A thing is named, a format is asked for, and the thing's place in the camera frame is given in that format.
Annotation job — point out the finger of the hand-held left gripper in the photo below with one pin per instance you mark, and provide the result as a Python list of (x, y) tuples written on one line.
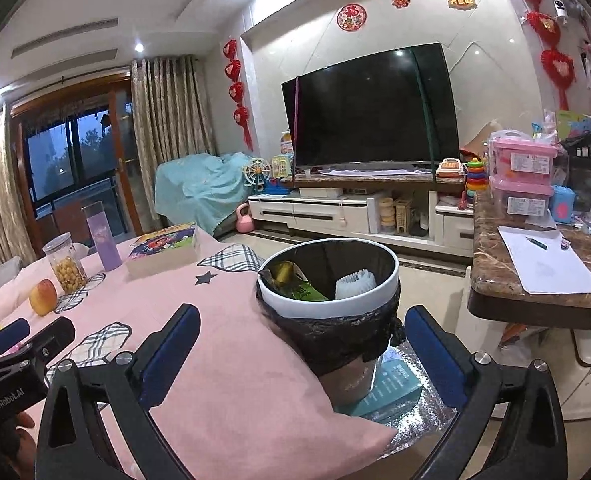
[(50, 340), (8, 335)]

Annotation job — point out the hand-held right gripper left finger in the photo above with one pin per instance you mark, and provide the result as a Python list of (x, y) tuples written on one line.
[(170, 360)]

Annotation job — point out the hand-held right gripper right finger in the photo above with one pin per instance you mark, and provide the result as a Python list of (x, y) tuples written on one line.
[(438, 360)]

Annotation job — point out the white foam fruit net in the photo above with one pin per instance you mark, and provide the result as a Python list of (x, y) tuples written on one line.
[(355, 285)]

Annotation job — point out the white trash bin black bag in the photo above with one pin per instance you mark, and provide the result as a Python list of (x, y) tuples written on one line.
[(300, 307)]

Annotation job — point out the yellow printed wrapper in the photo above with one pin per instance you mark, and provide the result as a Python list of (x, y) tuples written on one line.
[(283, 274)]

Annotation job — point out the gold yellow wrapper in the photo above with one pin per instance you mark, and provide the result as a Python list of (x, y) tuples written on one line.
[(303, 291)]

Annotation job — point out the person's left hand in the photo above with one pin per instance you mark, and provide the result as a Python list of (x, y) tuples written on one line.
[(25, 421)]

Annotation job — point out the red yellow apple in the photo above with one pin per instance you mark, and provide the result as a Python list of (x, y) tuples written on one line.
[(43, 299)]

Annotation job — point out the pink blanket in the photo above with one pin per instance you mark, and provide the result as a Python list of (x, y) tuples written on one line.
[(215, 360)]

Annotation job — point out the teal box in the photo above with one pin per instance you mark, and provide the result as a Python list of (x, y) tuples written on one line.
[(393, 387)]

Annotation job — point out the clear snack jar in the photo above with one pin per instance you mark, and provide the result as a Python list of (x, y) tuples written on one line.
[(68, 270)]

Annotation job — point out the colourful book box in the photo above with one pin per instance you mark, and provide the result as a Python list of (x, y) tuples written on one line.
[(163, 257)]

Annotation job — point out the brown marble counter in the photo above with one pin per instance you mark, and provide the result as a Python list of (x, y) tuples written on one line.
[(490, 270)]

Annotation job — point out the purple bottle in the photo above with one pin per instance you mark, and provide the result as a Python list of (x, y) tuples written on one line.
[(103, 240)]

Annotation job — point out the white paper sheet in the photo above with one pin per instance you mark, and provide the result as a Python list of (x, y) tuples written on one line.
[(550, 270)]

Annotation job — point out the dark pen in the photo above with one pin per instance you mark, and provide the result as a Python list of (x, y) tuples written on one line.
[(535, 242)]

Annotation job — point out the stack of plastic bowls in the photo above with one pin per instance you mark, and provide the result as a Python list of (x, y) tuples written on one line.
[(386, 214)]

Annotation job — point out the pink kettlebell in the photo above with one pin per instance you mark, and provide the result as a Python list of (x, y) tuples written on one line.
[(245, 222)]

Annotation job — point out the teal covered armchair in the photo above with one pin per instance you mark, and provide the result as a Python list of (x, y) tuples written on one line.
[(200, 190)]

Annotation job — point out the pink storage box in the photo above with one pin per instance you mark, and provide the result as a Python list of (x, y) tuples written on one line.
[(518, 200), (520, 157)]

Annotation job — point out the wooden glass balcony door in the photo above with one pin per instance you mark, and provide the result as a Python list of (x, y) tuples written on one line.
[(75, 160)]

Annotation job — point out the toy cash register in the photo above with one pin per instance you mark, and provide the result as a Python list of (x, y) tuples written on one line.
[(449, 167)]

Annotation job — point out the blue container pink heart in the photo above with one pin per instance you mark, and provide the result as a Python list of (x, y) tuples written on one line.
[(563, 207)]

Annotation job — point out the white TV cabinet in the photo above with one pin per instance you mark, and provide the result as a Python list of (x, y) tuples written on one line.
[(300, 210)]

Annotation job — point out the ferris wheel toy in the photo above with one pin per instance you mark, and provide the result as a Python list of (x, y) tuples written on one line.
[(257, 172)]

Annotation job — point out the yellow green toy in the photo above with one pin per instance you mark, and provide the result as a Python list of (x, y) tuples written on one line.
[(281, 166)]

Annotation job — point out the round colourful toy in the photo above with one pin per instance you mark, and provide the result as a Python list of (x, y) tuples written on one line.
[(282, 142)]

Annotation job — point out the black desk organizer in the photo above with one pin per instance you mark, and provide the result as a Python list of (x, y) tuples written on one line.
[(583, 160)]

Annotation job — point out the black television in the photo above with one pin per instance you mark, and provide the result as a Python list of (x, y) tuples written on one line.
[(375, 110)]

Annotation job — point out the red heart hanging decoration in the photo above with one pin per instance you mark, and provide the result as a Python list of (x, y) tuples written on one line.
[(558, 67), (236, 92)]

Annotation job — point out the round red wall sticker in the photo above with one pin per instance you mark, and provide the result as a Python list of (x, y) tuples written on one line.
[(351, 16)]

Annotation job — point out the small red wall sticker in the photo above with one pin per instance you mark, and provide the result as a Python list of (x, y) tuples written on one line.
[(400, 0)]

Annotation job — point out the white security camera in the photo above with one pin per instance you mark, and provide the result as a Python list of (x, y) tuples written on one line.
[(559, 8)]

